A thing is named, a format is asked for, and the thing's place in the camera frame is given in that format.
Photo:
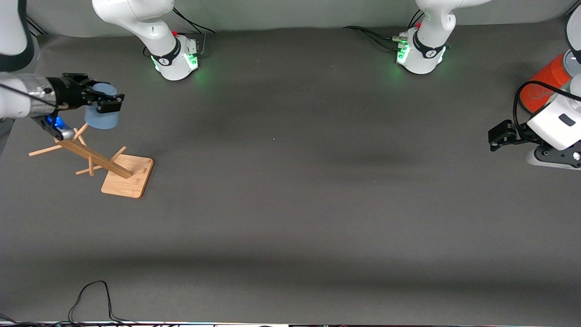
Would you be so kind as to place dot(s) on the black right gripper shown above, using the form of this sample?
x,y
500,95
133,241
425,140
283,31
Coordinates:
x,y
66,92

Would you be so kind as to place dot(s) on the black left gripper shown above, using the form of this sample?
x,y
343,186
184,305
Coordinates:
x,y
519,132

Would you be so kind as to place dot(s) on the light blue plastic cup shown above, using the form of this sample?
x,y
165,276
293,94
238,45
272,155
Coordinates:
x,y
102,119

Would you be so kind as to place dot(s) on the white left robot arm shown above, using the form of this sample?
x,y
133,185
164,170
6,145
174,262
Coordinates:
x,y
424,45

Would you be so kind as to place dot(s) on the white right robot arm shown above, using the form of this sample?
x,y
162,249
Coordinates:
x,y
150,22

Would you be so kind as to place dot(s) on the wooden cup rack with pegs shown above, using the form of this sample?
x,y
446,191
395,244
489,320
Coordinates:
x,y
127,179

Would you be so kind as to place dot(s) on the orange cylinder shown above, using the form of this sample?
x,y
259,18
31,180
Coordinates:
x,y
547,81

